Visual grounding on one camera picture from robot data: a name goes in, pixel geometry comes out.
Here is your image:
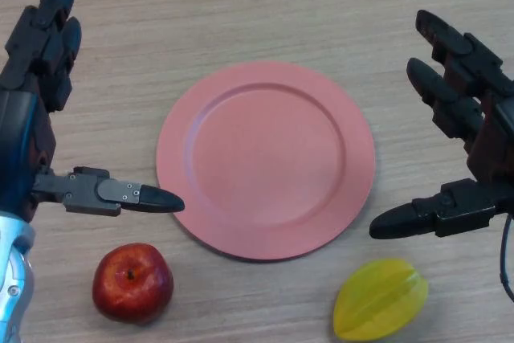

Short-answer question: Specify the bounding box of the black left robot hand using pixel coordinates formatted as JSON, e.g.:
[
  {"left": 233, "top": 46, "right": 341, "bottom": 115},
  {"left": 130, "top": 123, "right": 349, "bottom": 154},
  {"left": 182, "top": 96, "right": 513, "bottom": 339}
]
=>
[{"left": 0, "top": 0, "right": 186, "bottom": 223}]

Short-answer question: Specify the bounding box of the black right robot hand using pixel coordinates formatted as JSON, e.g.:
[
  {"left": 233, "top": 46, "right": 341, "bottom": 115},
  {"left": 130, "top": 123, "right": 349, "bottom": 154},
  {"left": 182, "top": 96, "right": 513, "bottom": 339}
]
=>
[{"left": 369, "top": 9, "right": 514, "bottom": 240}]

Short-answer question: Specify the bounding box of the yellow starfruit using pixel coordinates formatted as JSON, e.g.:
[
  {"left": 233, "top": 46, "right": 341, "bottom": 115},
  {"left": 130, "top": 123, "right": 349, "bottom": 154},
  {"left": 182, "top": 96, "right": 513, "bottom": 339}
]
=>
[{"left": 332, "top": 258, "right": 430, "bottom": 341}]

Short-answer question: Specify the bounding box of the pink round plate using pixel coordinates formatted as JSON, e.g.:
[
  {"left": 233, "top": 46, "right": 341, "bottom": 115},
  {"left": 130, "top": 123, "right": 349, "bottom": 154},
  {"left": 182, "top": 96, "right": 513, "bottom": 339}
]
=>
[{"left": 156, "top": 60, "right": 377, "bottom": 263}]

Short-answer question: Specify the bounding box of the red apple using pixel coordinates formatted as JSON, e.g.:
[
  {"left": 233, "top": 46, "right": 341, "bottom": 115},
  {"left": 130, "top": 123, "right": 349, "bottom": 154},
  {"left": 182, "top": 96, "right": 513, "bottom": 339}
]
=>
[{"left": 92, "top": 243, "right": 175, "bottom": 326}]

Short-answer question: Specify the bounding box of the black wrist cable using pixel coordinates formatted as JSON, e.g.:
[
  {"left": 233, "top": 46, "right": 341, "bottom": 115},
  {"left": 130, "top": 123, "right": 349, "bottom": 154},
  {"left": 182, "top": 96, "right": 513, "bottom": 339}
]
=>
[{"left": 499, "top": 213, "right": 514, "bottom": 304}]

